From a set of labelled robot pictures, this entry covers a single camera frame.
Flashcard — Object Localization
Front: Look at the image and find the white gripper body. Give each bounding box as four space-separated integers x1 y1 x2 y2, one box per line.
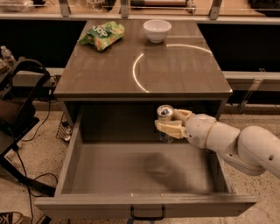
185 114 217 149

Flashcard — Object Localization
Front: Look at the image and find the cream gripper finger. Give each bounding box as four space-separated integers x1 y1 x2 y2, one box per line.
173 109 193 123
155 120 186 139

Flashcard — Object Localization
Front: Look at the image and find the silver blue redbull can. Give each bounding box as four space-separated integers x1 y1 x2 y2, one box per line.
157 105 173 144

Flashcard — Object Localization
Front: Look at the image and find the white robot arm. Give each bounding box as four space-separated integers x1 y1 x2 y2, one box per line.
155 105 280 178

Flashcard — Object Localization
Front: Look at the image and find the open grey top drawer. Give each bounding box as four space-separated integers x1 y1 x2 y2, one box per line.
35 105 256 219

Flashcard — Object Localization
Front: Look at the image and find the grey wooden drawer cabinet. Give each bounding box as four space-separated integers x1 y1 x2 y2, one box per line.
52 18 234 130

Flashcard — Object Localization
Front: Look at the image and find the white ceramic bowl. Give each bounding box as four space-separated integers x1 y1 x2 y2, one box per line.
143 19 172 43

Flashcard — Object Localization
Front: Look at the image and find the green chip bag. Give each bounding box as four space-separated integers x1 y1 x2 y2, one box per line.
78 21 125 51

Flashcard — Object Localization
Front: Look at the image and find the black chair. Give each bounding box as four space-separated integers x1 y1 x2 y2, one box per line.
0 57 55 197

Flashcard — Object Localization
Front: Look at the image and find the clear plastic bottle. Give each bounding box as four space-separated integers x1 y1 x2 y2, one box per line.
1 45 16 67

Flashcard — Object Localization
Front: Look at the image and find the black white sneaker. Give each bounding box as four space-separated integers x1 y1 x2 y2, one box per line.
0 212 23 224

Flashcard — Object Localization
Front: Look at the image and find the black drawer handle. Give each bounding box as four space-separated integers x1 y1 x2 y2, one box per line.
130 206 165 221

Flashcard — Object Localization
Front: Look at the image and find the black floor cable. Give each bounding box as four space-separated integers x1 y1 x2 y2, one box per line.
12 99 59 224

